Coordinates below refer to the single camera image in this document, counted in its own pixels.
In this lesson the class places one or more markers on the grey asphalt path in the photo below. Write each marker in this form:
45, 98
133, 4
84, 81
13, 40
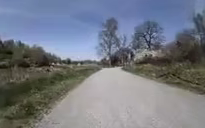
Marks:
116, 100

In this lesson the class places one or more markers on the bare tree with wide crown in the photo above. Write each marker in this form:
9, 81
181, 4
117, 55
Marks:
149, 35

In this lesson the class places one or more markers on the grass verge with dry brush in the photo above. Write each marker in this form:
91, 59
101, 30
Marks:
180, 75

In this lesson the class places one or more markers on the row of bushes and trees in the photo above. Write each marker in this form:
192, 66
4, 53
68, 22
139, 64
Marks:
20, 55

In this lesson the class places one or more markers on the thicket of bare trees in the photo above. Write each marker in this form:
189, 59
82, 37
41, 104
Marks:
196, 40

